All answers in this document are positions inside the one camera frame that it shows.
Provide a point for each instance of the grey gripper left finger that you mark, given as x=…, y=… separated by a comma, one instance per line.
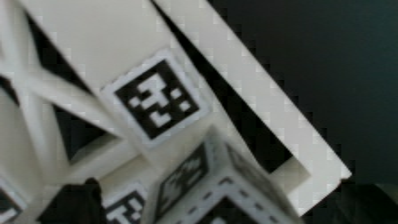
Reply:
x=76, y=207

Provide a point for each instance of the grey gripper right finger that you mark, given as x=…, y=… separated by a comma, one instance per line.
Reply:
x=360, y=204

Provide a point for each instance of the small tagged cube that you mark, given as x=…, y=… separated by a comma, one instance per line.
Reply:
x=218, y=190

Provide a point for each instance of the white chair back plate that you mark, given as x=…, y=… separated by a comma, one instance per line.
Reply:
x=127, y=75

